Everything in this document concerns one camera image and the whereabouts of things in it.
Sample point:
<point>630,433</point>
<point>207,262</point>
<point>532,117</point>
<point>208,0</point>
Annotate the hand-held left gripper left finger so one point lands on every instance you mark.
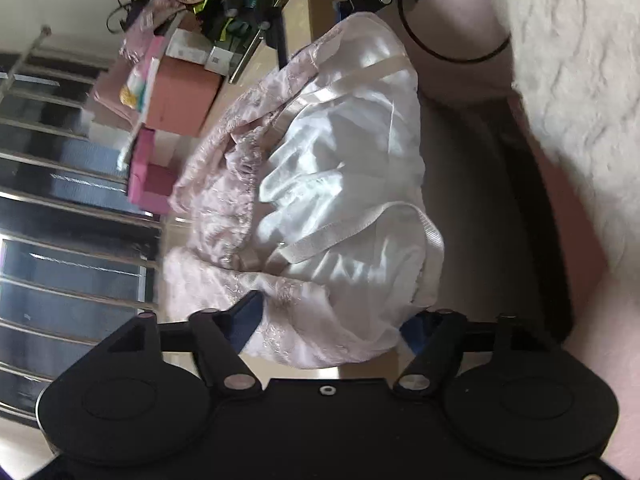
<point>250,314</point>

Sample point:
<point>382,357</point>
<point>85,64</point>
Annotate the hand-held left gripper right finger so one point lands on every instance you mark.
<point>413,328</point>

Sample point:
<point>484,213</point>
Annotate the pink satin lace garment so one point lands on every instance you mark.
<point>340,200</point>

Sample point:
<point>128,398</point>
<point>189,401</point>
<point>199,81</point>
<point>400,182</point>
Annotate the magenta box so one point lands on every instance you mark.
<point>150,180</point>

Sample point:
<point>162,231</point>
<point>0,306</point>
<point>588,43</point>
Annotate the metal window railing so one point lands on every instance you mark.
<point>75,240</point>

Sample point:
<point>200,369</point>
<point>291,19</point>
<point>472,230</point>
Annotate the salmon pink cardboard box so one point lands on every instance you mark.
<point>185,95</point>

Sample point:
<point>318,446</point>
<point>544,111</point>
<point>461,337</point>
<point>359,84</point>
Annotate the white and yellow packet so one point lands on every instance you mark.
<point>134,89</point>

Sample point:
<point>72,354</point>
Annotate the small white labelled box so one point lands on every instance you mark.
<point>220,60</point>

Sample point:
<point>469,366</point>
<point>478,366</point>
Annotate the white cardboard box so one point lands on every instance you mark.
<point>192,45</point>

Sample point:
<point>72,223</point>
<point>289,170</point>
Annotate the white fluffy blanket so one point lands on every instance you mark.
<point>585,85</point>

